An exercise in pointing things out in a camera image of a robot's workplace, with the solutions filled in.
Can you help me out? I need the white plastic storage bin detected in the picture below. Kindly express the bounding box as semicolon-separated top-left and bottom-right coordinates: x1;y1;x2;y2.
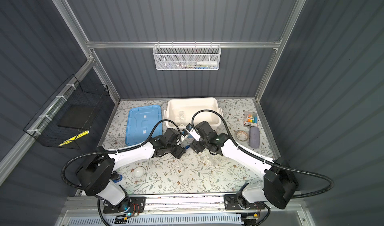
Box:
163;97;223;130

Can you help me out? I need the clear test tube rack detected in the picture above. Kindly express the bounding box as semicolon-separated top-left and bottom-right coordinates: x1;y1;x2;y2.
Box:
205;152;230;167

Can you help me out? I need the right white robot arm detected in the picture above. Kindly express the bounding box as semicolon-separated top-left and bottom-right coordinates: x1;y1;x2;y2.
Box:
186;121;299;210

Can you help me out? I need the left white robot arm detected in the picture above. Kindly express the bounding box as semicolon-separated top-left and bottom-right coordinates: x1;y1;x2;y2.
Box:
76;128;188;213

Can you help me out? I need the clear tape roll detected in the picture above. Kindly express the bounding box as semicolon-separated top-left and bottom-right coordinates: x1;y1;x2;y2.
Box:
235;130;250;142

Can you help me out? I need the blue plastic bin lid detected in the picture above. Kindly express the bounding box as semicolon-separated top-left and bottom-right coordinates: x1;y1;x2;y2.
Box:
125;105;162;146

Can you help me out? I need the white round dish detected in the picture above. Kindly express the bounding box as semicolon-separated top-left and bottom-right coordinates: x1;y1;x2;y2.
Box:
133;167;146;178

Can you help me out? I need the grey eyeglass case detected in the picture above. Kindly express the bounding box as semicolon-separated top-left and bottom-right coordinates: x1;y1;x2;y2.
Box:
249;127;260;149

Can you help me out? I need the colourful marker pack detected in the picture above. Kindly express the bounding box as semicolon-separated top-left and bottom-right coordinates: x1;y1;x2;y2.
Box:
243;111;258;127

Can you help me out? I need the blue black small device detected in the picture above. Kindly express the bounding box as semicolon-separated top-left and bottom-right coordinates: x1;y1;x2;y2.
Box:
111;173;123;183

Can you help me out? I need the white bottle in basket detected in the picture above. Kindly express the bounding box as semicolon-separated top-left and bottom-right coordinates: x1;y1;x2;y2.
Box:
197;60;219;67

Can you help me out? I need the black pad in basket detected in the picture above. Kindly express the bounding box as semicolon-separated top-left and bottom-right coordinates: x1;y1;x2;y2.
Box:
58;105;100;130

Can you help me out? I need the yellow black striped item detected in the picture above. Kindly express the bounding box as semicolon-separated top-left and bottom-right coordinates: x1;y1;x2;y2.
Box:
59;130;90;147

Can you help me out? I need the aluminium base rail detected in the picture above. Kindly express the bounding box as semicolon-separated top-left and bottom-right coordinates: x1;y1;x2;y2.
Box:
101;192;265;216

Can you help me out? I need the white wire mesh basket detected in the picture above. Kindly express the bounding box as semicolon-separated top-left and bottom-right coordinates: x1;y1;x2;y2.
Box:
153;46;222;71

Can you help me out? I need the black wire wall basket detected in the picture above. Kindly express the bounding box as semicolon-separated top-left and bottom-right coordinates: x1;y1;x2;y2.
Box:
24;76;110;149

